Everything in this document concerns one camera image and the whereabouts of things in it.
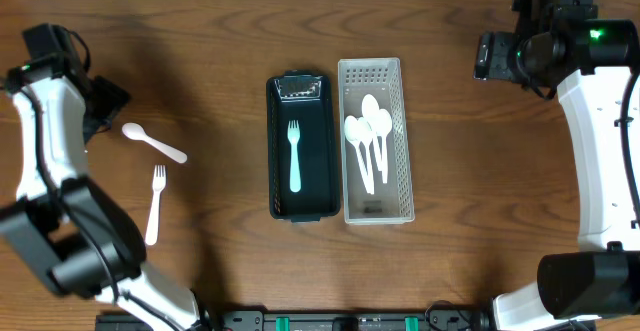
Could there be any white spoon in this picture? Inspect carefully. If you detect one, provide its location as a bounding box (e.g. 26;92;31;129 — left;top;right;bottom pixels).
358;117;375;195
344;115;373;194
361;94;382;171
122;123;188;164

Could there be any white fork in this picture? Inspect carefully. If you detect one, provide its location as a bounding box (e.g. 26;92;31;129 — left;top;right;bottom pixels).
145;165;167;246

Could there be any white spoon crossing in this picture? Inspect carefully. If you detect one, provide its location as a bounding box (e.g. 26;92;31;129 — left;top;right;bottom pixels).
376;109;393;184

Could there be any mint green plastic fork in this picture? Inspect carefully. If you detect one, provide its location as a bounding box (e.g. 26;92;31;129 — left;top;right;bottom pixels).
287;120;301;193

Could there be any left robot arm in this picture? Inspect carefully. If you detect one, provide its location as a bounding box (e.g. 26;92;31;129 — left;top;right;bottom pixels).
1;51;217;330

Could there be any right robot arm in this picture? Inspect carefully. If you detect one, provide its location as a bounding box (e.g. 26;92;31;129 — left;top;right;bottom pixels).
474;18;639;330

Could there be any clear plastic basket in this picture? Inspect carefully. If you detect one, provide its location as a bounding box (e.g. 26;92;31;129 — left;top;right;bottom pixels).
338;57;415;225

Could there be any black plastic basket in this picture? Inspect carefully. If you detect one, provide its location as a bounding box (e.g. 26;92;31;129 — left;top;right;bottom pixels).
266;70;340;223

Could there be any left black cable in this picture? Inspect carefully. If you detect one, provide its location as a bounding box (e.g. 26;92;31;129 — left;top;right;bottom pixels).
29;30;181;331

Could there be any black cable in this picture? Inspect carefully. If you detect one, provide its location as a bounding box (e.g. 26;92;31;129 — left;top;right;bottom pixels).
618;68;640;230
29;30;181;331

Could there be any right black cable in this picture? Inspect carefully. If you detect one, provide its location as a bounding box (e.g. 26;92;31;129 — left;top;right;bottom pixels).
618;68;640;230

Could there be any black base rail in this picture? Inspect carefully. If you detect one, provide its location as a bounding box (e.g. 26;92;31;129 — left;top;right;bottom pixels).
213;307;495;331

